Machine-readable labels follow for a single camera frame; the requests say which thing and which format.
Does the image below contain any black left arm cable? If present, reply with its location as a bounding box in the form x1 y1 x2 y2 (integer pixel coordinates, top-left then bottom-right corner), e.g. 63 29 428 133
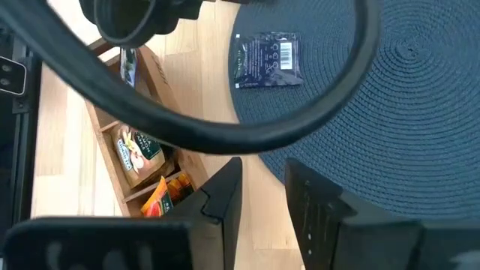
0 0 380 155

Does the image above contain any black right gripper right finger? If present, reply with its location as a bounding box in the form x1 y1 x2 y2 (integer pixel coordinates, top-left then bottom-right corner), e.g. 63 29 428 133
283 157 480 270

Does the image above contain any dark purple tea packet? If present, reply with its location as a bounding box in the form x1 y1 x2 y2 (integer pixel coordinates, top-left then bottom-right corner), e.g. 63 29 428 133
232 31 305 90

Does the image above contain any silver aluminium bracket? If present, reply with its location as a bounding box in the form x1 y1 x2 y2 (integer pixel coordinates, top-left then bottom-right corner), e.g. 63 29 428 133
0 55 28 97

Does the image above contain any orange peach tea packet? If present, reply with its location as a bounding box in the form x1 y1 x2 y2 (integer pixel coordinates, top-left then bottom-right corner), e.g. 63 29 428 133
140 172 196 218

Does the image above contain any wooden three-compartment tray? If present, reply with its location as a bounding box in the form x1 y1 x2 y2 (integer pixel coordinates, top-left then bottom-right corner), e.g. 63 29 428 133
85 37 211 218

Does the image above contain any beige tea packet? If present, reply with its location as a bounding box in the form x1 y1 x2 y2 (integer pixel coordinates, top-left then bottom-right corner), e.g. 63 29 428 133
111 124 167 189

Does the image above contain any round dark blue woven mat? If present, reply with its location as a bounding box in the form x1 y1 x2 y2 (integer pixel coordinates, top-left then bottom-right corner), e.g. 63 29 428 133
227 0 480 221

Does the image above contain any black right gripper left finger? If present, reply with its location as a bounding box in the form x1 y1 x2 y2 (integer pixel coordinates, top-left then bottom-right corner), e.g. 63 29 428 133
2 156 244 270

